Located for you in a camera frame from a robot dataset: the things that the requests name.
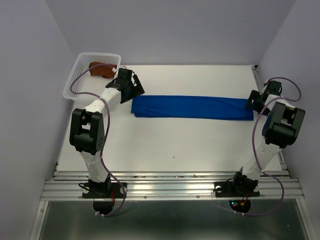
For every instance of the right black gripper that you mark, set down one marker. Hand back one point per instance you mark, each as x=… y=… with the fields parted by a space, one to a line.
x=253 y=94

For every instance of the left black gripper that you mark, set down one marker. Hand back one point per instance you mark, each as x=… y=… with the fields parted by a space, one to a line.
x=137 y=90

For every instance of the brown towel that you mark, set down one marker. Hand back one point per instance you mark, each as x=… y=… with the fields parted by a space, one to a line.
x=98 y=69

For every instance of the blue towel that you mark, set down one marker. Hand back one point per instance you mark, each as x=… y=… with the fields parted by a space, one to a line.
x=194 y=107

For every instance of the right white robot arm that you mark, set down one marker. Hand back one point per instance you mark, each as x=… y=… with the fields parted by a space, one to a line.
x=281 y=128

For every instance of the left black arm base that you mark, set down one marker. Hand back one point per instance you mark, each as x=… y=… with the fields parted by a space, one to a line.
x=101 y=190

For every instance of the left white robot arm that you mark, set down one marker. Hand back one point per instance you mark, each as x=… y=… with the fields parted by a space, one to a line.
x=90 y=125

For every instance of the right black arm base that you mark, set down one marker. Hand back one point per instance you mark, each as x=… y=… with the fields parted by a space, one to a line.
x=237 y=186

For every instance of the white plastic basket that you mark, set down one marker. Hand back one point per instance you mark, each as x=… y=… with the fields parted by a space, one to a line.
x=80 y=80

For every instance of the aluminium rail frame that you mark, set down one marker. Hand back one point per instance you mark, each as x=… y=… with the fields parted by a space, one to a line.
x=170 y=166

